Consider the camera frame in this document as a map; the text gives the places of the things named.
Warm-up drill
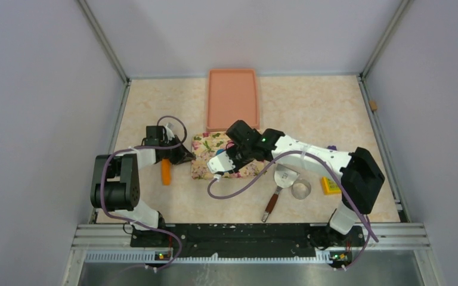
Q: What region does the round metal cutter ring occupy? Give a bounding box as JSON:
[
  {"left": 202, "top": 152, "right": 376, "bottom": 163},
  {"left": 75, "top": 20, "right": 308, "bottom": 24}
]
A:
[{"left": 290, "top": 179, "right": 312, "bottom": 200}]

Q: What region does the small wooden cork piece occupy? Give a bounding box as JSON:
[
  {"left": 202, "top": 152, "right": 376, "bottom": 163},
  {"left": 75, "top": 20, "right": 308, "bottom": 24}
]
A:
[{"left": 369, "top": 100, "right": 378, "bottom": 112}]

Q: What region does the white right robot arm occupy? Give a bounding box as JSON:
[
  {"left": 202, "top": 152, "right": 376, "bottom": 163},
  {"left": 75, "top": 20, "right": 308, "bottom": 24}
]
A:
[{"left": 208, "top": 120, "right": 385, "bottom": 245}]

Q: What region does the metal scraper wooden handle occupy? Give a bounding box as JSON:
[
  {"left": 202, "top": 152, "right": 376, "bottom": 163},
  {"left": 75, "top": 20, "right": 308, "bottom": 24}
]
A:
[{"left": 261, "top": 164, "right": 300, "bottom": 223}]

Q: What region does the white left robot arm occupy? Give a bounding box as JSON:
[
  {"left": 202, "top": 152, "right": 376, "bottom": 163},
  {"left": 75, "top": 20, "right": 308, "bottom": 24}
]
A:
[{"left": 90, "top": 125, "right": 196, "bottom": 246}]

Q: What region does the pink rectangular tray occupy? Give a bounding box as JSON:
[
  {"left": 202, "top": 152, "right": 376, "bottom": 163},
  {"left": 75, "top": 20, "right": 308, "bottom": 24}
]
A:
[{"left": 206, "top": 69, "right": 260, "bottom": 132}]

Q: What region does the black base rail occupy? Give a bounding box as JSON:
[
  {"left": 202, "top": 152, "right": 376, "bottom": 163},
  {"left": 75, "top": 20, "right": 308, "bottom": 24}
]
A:
[{"left": 130, "top": 223, "right": 364, "bottom": 258}]

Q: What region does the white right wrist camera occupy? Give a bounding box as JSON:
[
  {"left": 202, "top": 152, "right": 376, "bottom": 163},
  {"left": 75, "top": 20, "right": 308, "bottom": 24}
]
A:
[{"left": 207, "top": 151, "right": 236, "bottom": 181}]

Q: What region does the yellow red blue toy block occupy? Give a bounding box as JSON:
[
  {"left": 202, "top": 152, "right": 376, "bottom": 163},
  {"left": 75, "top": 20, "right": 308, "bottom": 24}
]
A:
[{"left": 320, "top": 177, "right": 342, "bottom": 195}]

